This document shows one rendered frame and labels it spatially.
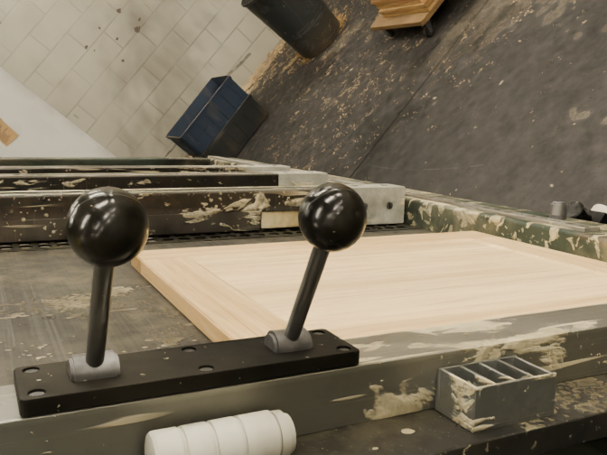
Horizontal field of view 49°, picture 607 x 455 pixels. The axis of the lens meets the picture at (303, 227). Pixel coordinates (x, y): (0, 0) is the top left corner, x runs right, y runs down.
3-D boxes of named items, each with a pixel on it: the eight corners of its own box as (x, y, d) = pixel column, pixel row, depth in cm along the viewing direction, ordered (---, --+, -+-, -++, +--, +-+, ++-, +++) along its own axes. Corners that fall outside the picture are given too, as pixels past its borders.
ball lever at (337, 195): (321, 376, 43) (388, 209, 35) (266, 385, 41) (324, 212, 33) (299, 332, 45) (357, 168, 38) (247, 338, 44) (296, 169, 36)
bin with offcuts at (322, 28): (358, 13, 504) (299, -52, 475) (316, 65, 499) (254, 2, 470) (328, 18, 549) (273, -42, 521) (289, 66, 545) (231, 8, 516)
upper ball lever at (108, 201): (132, 406, 37) (162, 218, 30) (60, 418, 36) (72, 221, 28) (120, 355, 40) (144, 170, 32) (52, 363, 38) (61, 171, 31)
